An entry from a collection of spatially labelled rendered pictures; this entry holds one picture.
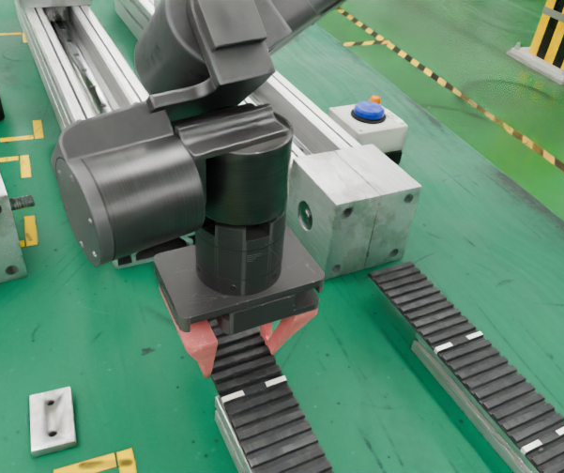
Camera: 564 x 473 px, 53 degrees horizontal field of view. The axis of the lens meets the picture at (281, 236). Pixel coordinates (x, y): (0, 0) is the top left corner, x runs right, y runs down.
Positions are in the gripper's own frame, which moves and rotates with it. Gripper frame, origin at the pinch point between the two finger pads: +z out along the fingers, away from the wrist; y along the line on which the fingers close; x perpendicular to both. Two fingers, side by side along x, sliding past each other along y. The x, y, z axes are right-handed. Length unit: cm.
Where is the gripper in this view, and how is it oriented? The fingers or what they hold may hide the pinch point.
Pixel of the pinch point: (236, 354)
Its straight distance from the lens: 45.0
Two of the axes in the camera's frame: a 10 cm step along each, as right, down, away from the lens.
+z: -0.7, 7.8, 6.2
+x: 4.3, 5.8, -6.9
